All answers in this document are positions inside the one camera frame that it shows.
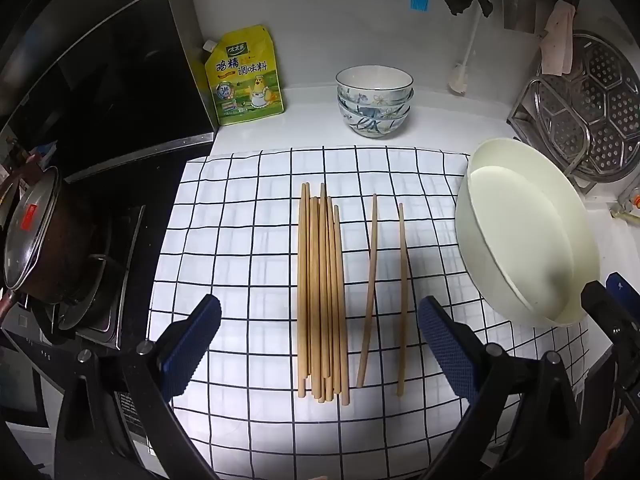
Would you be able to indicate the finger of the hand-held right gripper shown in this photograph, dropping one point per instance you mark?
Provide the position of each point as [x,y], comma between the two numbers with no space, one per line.
[607,325]
[625,292]

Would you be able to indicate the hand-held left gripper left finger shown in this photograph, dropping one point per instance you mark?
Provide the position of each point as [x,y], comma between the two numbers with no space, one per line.
[192,345]

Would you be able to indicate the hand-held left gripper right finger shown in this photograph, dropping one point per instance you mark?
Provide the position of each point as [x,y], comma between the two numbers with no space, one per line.
[450,350]

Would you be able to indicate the curved wooden chopstick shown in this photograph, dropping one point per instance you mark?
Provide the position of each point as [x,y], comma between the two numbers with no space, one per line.
[370,280]
[402,300]

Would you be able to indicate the white plastic tub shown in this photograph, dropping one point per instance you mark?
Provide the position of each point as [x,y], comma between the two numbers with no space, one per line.
[520,220]

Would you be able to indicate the bundle of wooden chopsticks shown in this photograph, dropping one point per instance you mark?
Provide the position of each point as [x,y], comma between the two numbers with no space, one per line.
[320,285]

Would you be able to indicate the person's right hand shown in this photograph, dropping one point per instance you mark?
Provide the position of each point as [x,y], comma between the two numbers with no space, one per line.
[616,437]

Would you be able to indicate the black gas stove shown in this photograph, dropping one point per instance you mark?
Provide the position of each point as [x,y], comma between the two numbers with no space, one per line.
[110,270]

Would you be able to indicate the white black checkered cloth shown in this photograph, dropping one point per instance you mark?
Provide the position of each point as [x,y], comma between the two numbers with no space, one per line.
[240,240]

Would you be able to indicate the brown cooking pot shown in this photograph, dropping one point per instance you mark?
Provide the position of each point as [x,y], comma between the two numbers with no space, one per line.
[70,245]

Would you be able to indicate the round metal steamer plate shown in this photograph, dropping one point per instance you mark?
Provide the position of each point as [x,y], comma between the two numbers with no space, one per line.
[607,105]

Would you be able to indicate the glass pot lid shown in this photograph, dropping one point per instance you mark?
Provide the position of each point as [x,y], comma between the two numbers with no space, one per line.
[30,225]

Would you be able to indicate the metal dish rack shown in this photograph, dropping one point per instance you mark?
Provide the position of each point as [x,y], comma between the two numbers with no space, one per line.
[530,110]

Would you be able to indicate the blue floral ceramic bowl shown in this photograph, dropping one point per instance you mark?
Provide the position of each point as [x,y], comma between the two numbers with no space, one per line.
[375,80]
[375,106]
[375,125]

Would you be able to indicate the blue white small box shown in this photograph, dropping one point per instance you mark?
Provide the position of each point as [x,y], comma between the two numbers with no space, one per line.
[46,152]

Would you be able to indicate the pink cloth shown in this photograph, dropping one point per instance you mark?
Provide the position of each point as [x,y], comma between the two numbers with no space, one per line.
[557,42]

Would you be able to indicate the yellow green seasoning pouch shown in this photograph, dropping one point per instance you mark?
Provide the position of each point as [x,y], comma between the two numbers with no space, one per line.
[245,75]

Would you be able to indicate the black induction cooker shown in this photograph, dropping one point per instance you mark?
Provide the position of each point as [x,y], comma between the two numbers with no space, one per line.
[110,70]

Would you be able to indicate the grey wall rack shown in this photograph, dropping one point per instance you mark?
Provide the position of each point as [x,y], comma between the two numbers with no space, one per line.
[540,5]

